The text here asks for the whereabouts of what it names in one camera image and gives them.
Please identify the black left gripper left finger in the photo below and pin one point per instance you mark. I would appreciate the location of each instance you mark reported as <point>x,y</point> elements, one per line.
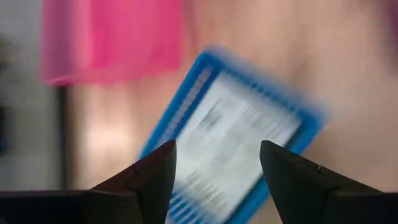
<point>149,186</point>

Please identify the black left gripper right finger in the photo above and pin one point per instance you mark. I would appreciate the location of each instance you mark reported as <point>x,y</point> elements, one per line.
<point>298,186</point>

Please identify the white printed product box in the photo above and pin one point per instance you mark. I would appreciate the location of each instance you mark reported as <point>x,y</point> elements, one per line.
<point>230,133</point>

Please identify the pink translucent plastic bin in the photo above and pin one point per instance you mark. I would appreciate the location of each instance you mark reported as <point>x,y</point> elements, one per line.
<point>112,40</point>

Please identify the blue plastic basket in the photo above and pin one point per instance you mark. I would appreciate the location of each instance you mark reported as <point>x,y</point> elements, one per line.
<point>192,90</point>

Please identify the black aluminium table frame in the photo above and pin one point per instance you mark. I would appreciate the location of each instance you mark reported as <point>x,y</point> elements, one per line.
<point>62,137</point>

